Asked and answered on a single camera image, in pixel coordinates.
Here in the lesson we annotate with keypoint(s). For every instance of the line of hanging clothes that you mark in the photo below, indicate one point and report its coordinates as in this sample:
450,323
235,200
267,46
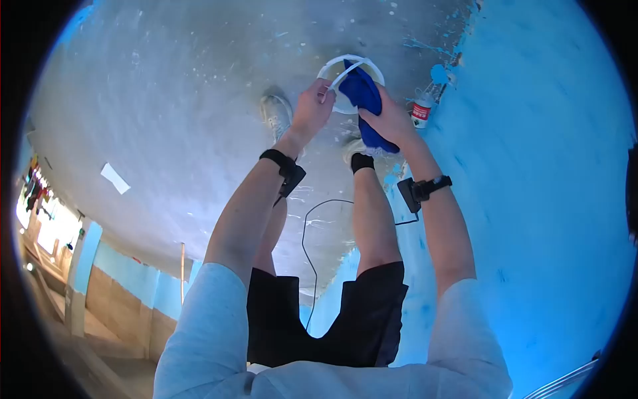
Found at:
37,192

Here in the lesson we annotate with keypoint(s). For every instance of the person's left fingers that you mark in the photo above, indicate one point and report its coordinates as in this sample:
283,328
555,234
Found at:
326,92

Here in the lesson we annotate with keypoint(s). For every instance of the person's legs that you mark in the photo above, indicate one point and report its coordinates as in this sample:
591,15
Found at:
371,234

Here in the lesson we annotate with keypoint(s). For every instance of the thin wooden stick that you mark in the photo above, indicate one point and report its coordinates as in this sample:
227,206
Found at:
182,274

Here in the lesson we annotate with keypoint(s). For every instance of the white paper scrap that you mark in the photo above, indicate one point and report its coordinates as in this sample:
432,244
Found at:
114,178

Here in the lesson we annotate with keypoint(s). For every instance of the blue cloth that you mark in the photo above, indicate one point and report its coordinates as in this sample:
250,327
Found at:
361,90

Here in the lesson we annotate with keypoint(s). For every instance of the white bottle with red label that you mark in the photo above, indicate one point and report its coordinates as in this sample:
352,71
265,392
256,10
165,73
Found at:
421,113

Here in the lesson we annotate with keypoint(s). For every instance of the metal rail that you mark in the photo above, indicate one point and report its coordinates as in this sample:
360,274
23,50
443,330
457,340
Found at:
563,380

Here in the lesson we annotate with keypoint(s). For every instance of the person's right fingers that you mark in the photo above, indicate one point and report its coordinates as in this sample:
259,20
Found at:
385,97

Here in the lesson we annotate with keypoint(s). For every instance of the white plastic bucket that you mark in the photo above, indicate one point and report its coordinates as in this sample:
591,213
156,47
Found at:
374,70

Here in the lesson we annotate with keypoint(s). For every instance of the blue and white pillar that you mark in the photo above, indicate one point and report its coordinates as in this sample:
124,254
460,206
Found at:
82,279

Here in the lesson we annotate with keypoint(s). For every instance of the black wrist band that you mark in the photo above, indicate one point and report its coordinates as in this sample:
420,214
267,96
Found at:
423,190
286,169

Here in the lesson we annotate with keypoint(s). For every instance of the person's right hand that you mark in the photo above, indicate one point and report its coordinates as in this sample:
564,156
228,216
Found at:
391,122

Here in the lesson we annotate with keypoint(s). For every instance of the person's left hand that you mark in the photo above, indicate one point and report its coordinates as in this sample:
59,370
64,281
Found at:
310,115

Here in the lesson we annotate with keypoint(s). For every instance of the person's body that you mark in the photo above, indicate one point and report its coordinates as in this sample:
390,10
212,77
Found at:
209,349

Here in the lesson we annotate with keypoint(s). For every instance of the person's right thumb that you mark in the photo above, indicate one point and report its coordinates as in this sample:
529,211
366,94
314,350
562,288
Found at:
368,115

